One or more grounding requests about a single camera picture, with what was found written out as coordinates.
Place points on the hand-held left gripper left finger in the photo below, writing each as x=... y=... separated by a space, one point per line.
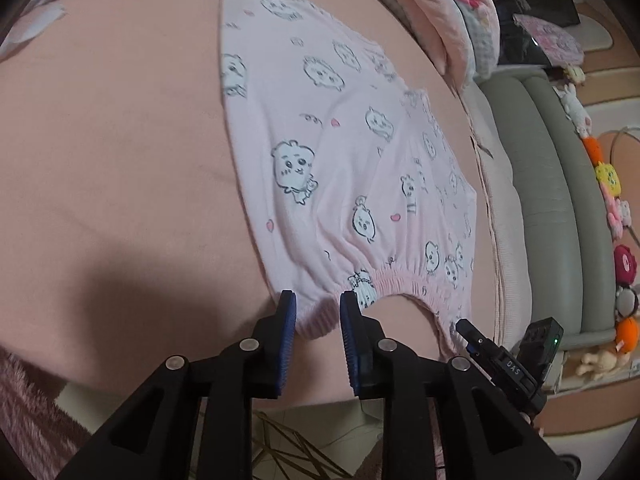
x=287 y=340

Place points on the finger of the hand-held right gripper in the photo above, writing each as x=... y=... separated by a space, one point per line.
x=475 y=340

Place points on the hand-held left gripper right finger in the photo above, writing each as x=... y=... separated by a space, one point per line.
x=350 y=345

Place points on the pink cartoon print pants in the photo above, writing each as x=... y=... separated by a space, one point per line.
x=320 y=135

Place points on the person's right hand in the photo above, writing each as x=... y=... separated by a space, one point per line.
x=527 y=420

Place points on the beige doll plush toy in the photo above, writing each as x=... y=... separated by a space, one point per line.
x=597 y=360

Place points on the cream pillow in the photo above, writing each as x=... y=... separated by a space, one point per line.
x=505 y=260

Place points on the orange round plush toy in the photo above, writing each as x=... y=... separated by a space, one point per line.
x=629 y=334

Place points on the grey round plush toy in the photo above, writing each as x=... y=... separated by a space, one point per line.
x=627 y=301

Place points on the grey green padded headboard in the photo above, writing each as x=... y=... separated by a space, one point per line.
x=550 y=210

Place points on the magenta flower plush toy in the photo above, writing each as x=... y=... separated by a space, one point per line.
x=625 y=262

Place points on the pink plush toy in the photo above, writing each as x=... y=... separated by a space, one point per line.
x=614 y=212

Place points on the white cat plush toy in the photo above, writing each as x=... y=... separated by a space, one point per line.
x=625 y=209

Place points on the yellow plush toy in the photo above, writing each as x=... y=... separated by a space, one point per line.
x=607 y=176

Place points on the orange carrot plush toy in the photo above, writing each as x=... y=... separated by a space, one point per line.
x=592 y=150

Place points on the white rabbit plush toy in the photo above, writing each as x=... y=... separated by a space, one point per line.
x=570 y=105

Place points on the pink printed cloth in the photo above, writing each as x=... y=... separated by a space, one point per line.
x=555 y=40

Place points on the folded pink quilt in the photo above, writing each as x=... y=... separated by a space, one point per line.
x=440 y=10

